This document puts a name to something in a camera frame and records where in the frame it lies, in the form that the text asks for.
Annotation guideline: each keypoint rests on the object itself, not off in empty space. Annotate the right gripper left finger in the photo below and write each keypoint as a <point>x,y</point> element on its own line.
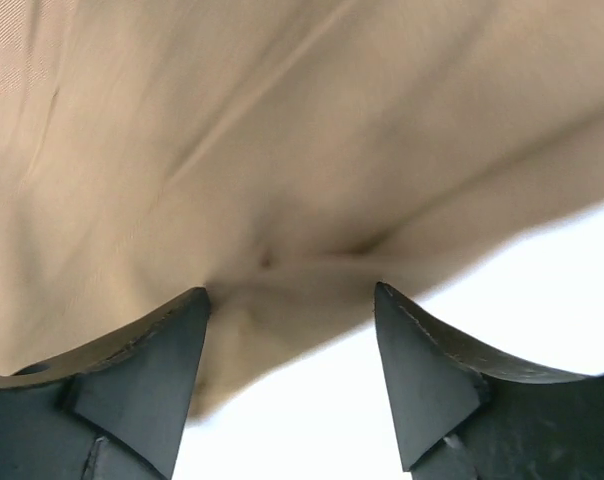
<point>114,408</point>

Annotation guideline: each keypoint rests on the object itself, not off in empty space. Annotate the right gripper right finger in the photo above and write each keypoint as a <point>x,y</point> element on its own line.
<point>463,409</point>

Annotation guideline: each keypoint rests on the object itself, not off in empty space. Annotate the tan brown skirt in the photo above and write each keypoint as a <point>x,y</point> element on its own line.
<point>286,155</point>

